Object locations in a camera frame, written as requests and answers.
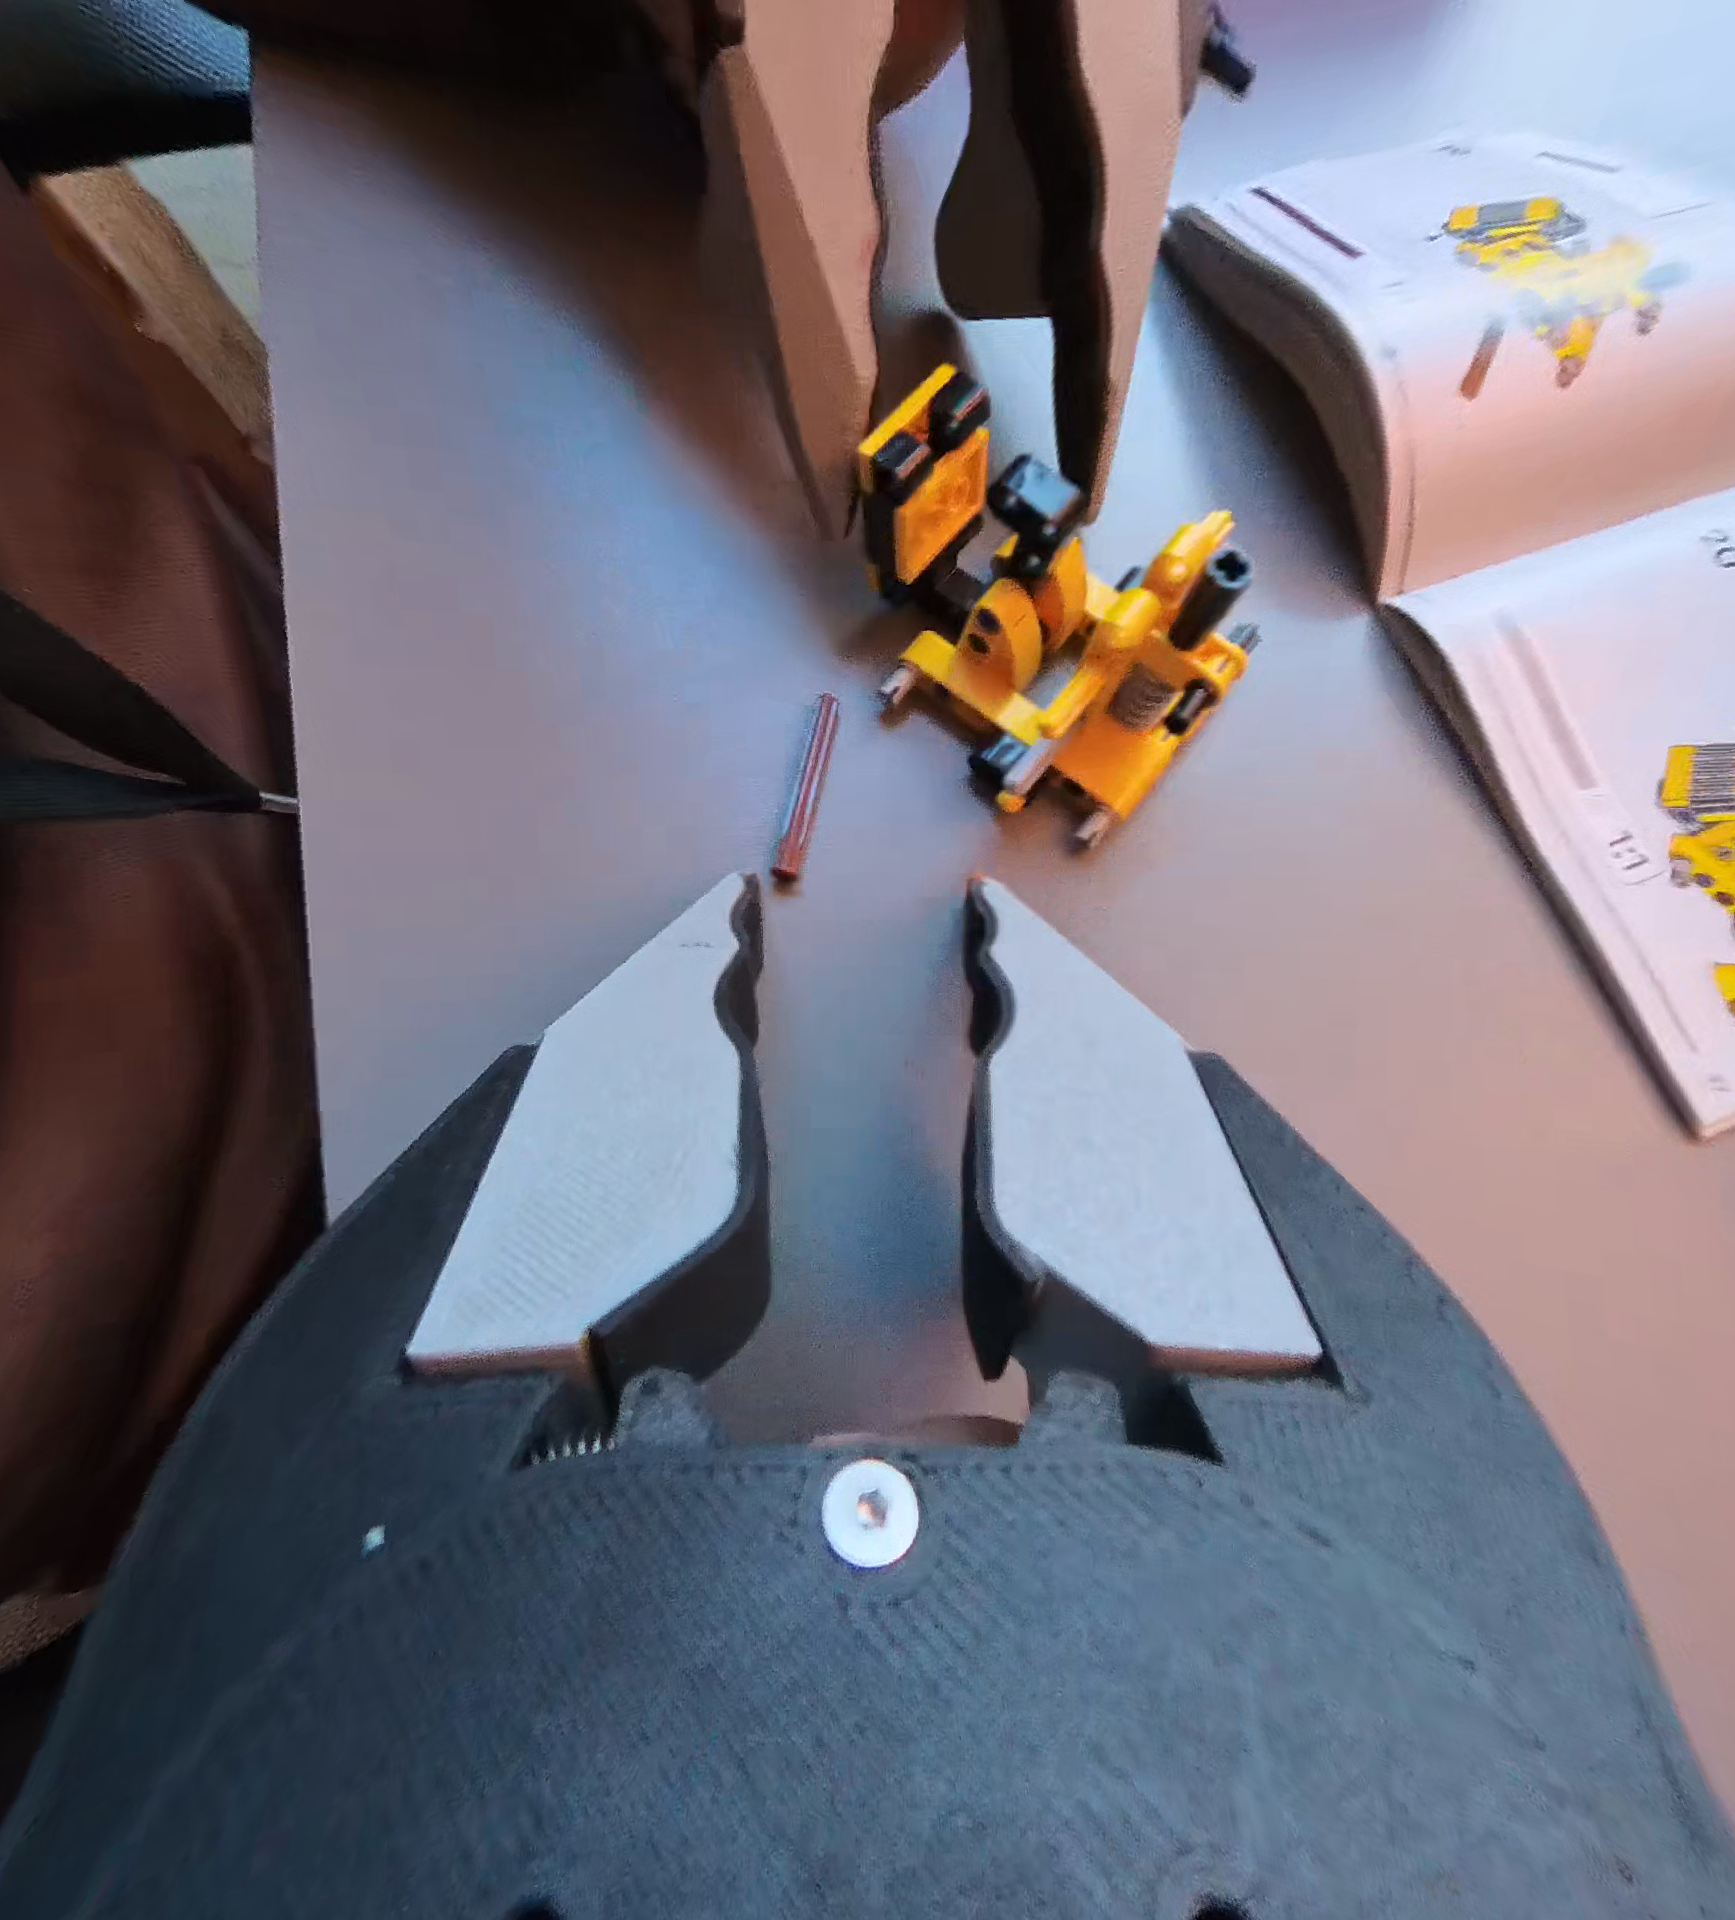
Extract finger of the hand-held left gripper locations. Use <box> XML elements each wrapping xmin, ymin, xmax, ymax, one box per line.
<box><xmin>938</xmin><ymin>0</ymin><xmax>1185</xmax><ymax>520</ymax></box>
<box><xmin>697</xmin><ymin>0</ymin><xmax>909</xmax><ymax>544</ymax></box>

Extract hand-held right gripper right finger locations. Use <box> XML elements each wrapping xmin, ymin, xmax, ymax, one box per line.
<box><xmin>959</xmin><ymin>876</ymin><xmax>1327</xmax><ymax>1384</ymax></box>

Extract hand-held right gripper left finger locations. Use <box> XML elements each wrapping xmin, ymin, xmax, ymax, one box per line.
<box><xmin>405</xmin><ymin>870</ymin><xmax>776</xmax><ymax>1384</ymax></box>

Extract brown lego axle rod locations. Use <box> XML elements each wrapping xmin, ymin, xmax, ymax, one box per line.
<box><xmin>768</xmin><ymin>689</ymin><xmax>842</xmax><ymax>884</ymax></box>

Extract yellow and black lego model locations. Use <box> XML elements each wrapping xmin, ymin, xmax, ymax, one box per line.
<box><xmin>857</xmin><ymin>363</ymin><xmax>1261</xmax><ymax>856</ymax></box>

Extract open lego instruction booklet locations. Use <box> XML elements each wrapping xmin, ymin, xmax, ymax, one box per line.
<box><xmin>1164</xmin><ymin>130</ymin><xmax>1735</xmax><ymax>1143</ymax></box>

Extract brown cloth garment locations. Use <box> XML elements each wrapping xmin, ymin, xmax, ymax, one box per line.
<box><xmin>0</xmin><ymin>30</ymin><xmax>328</xmax><ymax>1726</ymax></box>

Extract black strap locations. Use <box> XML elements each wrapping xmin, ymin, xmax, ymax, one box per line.
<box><xmin>0</xmin><ymin>524</ymin><xmax>300</xmax><ymax>825</ymax></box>

